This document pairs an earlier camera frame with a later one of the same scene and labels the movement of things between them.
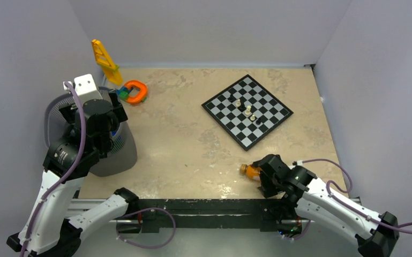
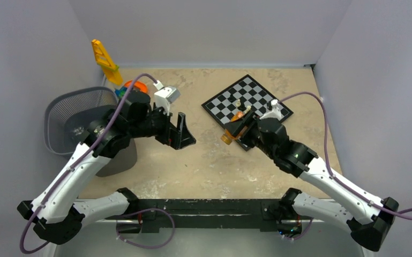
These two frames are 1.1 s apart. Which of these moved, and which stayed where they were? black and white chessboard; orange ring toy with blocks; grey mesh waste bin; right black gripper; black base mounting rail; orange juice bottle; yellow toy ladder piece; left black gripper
Moved: right black gripper; left black gripper; orange juice bottle
Stayed: grey mesh waste bin; black and white chessboard; black base mounting rail; yellow toy ladder piece; orange ring toy with blocks
